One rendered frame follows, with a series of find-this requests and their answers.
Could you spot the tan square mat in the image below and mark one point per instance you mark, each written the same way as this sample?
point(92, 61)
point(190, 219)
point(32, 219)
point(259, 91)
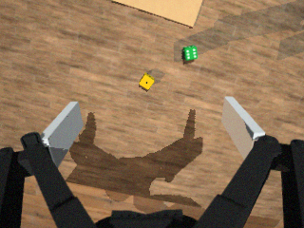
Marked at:
point(183, 11)

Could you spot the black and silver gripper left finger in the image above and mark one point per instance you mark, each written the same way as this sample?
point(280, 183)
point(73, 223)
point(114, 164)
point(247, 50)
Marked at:
point(40, 154)

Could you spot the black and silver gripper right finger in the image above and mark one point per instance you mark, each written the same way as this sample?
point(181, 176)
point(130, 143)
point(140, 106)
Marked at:
point(232, 208)

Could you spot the green die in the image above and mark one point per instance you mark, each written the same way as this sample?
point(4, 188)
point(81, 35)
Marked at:
point(190, 53)

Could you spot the yellow die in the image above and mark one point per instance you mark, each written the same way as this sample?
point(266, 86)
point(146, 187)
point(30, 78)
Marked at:
point(146, 81)

